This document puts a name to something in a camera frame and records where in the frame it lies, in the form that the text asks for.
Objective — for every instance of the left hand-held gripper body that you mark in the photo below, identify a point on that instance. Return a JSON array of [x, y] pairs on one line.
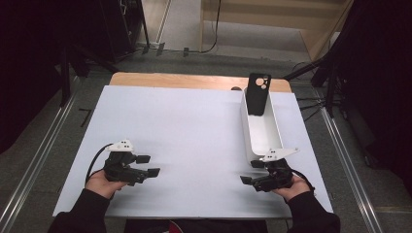
[[121, 171]]

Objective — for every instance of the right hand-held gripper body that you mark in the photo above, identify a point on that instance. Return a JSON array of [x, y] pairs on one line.
[[275, 178]]

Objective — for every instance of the white plastic bin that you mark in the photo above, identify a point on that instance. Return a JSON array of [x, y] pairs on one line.
[[264, 132]]

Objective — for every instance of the black phone case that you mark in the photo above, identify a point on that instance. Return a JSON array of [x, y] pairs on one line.
[[257, 97]]

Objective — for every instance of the person's right hand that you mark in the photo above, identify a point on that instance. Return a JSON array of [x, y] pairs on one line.
[[293, 191]]

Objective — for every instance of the person's left hand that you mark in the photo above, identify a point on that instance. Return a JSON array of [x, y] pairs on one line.
[[102, 184]]

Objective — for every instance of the white board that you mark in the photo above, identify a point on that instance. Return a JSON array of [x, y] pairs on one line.
[[194, 129]]

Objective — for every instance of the wooden table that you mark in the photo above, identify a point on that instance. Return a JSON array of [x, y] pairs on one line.
[[181, 81]]

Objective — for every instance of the black metal stand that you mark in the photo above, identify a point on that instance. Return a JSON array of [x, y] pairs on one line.
[[66, 77]]

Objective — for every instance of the black tripod stand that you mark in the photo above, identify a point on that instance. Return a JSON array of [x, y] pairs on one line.
[[328, 81]]

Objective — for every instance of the black cabinet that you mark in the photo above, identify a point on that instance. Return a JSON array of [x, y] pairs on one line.
[[120, 29]]

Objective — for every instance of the dark curtain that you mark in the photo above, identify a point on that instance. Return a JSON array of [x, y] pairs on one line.
[[26, 64], [385, 81]]

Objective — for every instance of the aluminium floor rail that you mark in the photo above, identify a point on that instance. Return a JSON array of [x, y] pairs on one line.
[[351, 168], [32, 168]]

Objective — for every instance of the light wooden frame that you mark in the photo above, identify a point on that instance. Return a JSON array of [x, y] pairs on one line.
[[268, 16]]

